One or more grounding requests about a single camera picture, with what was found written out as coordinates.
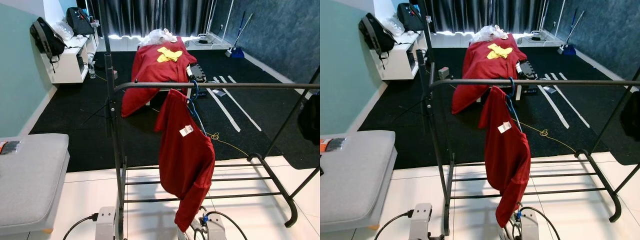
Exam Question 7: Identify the white cabinet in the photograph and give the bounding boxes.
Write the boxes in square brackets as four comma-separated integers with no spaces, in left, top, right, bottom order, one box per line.
[372,31,430,81]
[41,34,99,85]

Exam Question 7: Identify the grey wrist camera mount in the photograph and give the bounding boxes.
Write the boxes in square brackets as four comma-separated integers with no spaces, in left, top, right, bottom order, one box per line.
[515,209,540,240]
[409,203,433,240]
[96,206,117,240]
[202,212,228,240]

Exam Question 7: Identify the red t-shirt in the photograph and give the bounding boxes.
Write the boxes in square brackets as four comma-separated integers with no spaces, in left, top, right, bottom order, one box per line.
[477,85,532,229]
[153,88,216,232]

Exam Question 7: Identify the blue wire hanger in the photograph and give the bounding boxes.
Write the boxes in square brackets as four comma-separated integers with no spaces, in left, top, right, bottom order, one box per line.
[187,79,208,137]
[504,76,524,134]

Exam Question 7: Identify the black backpack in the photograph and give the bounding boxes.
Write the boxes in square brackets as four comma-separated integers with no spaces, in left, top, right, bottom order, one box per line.
[29,17,67,64]
[358,12,397,60]

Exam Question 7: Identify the small black bag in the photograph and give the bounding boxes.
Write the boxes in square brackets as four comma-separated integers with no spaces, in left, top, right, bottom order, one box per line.
[66,6,96,37]
[397,2,426,32]

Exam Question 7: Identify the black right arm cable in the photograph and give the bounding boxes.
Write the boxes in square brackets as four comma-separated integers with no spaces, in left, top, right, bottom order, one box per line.
[517,206,562,240]
[204,210,249,240]

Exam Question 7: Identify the red cloth yellow logo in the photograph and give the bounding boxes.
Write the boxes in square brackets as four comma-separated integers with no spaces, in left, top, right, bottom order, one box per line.
[121,36,198,119]
[451,33,528,115]

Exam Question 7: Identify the dark curtain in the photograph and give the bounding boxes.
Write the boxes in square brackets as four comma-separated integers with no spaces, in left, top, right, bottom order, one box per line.
[75,0,226,40]
[415,0,556,36]

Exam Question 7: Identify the grey upholstered ottoman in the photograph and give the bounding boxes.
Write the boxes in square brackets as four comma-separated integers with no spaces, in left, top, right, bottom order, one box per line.
[0,133,70,236]
[320,130,398,233]

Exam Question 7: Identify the black garment white band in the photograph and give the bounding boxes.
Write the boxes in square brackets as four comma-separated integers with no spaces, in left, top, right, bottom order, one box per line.
[620,91,640,142]
[298,92,321,147]

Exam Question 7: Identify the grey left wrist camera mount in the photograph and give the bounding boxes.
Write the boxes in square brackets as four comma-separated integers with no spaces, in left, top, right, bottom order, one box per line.
[409,203,433,240]
[96,206,117,240]

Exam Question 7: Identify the black metal clothes rack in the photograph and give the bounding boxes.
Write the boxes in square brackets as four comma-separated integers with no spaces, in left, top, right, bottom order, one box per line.
[97,0,321,240]
[414,0,640,237]

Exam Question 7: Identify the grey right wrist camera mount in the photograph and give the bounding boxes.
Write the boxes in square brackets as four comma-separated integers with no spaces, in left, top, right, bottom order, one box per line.
[202,212,228,240]
[515,209,540,240]

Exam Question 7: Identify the blue broom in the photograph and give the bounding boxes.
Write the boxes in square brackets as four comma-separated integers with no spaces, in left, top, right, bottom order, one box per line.
[225,12,255,59]
[557,9,586,56]

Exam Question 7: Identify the orange black package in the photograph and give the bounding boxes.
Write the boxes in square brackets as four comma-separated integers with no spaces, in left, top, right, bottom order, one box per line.
[0,140,22,155]
[320,137,347,153]

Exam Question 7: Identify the white plastic bag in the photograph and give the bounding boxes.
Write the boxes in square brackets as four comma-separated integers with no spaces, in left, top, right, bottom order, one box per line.
[471,24,509,44]
[141,28,179,47]

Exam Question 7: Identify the yellow cord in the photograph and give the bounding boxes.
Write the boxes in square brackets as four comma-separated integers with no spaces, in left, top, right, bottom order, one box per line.
[206,131,250,157]
[512,117,578,153]

